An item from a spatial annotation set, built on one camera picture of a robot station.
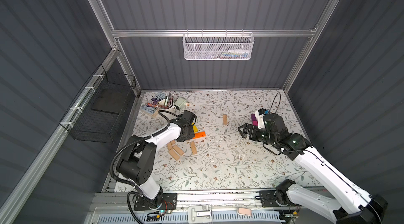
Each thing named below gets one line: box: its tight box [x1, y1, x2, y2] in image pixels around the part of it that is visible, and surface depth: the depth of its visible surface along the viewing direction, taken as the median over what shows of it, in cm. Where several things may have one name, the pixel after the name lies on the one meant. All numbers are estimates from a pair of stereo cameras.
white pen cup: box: [157, 96, 177, 113], surface depth 102 cm
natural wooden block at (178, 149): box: [172, 144, 185, 157], surface depth 93 cm
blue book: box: [140, 92, 167, 115], surface depth 114 cm
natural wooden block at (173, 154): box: [168, 148, 180, 161], surface depth 91 cm
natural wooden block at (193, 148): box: [189, 141, 198, 155], surface depth 93 cm
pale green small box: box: [174, 97, 187, 111], surface depth 110 cm
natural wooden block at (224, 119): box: [222, 114, 228, 126], surface depth 107 cm
